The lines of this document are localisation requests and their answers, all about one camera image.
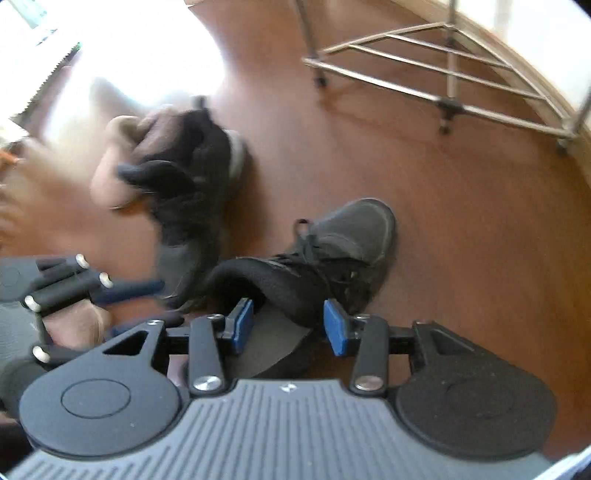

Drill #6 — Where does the dark grey lace-up shoe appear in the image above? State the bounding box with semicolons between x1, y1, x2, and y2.
202;198;398;380

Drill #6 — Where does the black shoe with grey sole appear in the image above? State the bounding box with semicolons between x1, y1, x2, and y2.
116;96;249;311

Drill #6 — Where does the metal wheeled rack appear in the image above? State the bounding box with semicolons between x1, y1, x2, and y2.
294;0;591;154

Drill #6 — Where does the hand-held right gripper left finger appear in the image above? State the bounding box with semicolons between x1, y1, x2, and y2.
104;298;254;396

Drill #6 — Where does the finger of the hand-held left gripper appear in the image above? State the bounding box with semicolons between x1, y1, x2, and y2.
32;312;186;366
24;253;166;317

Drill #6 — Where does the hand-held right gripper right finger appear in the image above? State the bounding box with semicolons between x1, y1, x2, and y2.
323;299;468;397

